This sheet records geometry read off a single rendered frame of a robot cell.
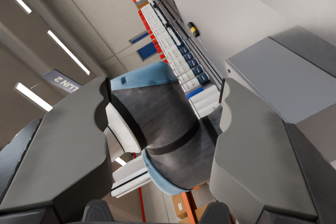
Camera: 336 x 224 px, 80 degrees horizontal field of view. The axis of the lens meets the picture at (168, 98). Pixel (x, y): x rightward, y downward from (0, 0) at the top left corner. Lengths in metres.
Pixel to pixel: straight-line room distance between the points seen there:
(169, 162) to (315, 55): 0.29
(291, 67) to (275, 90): 0.05
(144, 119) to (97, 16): 8.01
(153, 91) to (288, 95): 0.20
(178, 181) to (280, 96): 0.22
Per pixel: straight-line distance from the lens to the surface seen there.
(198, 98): 1.10
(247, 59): 0.43
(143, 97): 0.31
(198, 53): 1.28
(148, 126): 0.32
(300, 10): 0.37
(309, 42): 0.38
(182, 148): 0.36
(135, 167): 0.89
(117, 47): 8.69
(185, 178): 0.39
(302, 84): 0.37
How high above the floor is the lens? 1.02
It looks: 6 degrees up
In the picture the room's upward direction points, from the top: 119 degrees counter-clockwise
